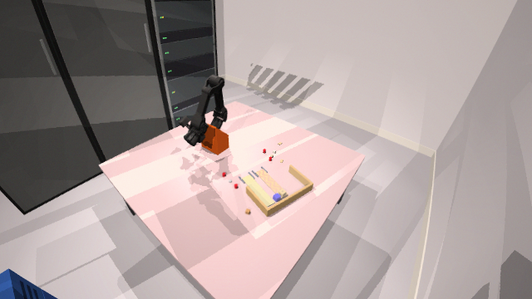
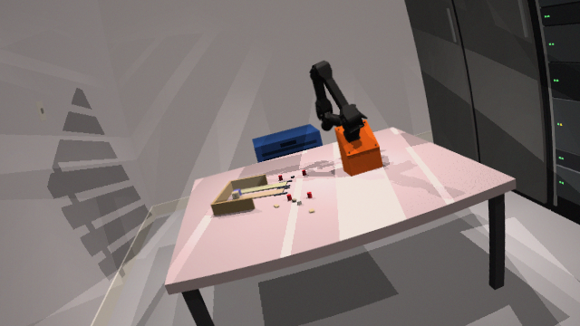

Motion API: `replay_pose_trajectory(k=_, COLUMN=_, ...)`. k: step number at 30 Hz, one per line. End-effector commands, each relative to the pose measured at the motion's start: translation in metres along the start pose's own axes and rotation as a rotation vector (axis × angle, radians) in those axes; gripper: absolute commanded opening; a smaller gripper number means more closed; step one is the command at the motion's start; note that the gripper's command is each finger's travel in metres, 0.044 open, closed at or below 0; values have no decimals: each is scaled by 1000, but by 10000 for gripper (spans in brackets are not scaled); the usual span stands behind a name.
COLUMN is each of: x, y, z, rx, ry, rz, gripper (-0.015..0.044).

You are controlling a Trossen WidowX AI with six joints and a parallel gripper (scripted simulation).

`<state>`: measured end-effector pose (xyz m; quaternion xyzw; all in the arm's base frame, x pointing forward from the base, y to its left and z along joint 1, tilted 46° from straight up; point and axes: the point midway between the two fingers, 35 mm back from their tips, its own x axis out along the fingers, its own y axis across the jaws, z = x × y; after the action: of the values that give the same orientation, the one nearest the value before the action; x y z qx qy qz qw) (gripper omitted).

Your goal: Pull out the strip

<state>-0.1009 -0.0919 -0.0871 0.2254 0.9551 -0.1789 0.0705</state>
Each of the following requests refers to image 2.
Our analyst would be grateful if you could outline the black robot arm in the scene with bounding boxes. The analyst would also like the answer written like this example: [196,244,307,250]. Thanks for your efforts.
[310,61,364,142]

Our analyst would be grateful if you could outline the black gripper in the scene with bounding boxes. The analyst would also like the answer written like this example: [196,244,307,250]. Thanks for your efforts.
[336,104,368,128]

